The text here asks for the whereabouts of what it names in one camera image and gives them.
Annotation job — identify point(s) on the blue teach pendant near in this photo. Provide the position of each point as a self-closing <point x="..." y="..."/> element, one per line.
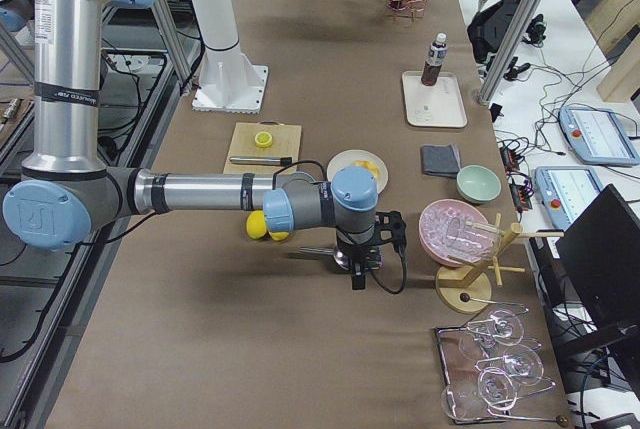
<point x="566" y="191"/>

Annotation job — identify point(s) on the brown tea bottle on tray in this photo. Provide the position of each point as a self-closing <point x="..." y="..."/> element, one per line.
<point x="434" y="61"/>

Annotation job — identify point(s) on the aluminium frame post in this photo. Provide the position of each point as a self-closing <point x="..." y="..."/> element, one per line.
<point x="522" y="16"/>

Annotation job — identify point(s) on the cream rectangular tray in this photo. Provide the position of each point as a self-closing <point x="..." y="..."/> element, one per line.
<point x="437" y="106"/>

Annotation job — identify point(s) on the silver knife sharpener rod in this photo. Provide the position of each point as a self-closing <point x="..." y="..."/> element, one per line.
<point x="261" y="161"/>

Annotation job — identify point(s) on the green ceramic bowl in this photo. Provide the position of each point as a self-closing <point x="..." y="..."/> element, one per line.
<point x="478" y="184"/>

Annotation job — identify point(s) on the clear wine glass lower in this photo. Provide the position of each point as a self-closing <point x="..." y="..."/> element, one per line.
<point x="490" y="398"/>

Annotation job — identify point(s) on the wooden cutting board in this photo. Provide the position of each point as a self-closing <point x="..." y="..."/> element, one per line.
<point x="286" y="143"/>

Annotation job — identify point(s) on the blue teach pendant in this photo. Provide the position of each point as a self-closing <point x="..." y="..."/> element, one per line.
<point x="566" y="191"/>
<point x="596" y="136"/>

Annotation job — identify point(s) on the yellow donut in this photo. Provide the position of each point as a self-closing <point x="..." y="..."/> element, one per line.
<point x="368" y="165"/>

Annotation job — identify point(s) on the clear wine glass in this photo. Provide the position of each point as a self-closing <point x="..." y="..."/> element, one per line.
<point x="502" y="326"/>
<point x="490" y="398"/>
<point x="519" y="362"/>

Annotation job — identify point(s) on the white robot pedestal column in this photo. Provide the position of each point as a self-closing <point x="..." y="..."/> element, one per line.
<point x="228" y="81"/>

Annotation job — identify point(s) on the wooden cup tree stand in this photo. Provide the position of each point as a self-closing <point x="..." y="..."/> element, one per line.
<point x="467" y="289"/>

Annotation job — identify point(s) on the black monitor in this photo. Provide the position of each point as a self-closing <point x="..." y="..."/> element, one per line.
<point x="600" y="254"/>

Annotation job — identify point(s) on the grey folded cloth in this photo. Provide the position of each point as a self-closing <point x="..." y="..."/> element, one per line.
<point x="440" y="160"/>

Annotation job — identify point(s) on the yellow lemon left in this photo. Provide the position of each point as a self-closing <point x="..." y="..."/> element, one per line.
<point x="255" y="225"/>

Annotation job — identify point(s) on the mirror tray with glasses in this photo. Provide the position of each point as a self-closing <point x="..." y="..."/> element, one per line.
<point x="458" y="354"/>

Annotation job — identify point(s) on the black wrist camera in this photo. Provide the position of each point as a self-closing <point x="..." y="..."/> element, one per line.
<point x="390" y="228"/>

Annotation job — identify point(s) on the clear wine glass middle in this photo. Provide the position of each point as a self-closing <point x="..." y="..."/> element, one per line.
<point x="519" y="362"/>

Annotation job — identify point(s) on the white round plate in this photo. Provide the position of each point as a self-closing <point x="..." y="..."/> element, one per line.
<point x="347" y="157"/>

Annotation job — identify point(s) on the yellow lemon half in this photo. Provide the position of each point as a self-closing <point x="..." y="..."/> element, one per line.
<point x="263" y="139"/>

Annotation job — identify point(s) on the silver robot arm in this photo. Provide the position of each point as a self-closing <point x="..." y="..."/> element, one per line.
<point x="67" y="192"/>

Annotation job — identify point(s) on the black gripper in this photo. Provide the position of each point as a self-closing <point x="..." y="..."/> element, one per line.
<point x="357" y="250"/>

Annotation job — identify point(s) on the blue teach pendant far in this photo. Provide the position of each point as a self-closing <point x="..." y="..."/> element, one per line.
<point x="596" y="136"/>

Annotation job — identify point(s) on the silver metal scoop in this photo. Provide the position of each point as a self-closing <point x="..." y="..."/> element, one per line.
<point x="320" y="250"/>

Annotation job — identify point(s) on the yellow lemon right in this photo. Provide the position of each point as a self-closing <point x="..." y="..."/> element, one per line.
<point x="279" y="236"/>

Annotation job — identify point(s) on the clear wine glass upper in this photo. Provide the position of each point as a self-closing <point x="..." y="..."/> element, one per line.
<point x="502" y="326"/>

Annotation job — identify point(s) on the black bag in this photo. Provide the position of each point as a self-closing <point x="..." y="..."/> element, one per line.
<point x="488" y="27"/>

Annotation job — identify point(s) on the clear glass mug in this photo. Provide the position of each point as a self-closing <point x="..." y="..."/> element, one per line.
<point x="470" y="236"/>

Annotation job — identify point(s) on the pink ribbed bowl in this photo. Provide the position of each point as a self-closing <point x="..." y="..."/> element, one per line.
<point x="433" y="222"/>

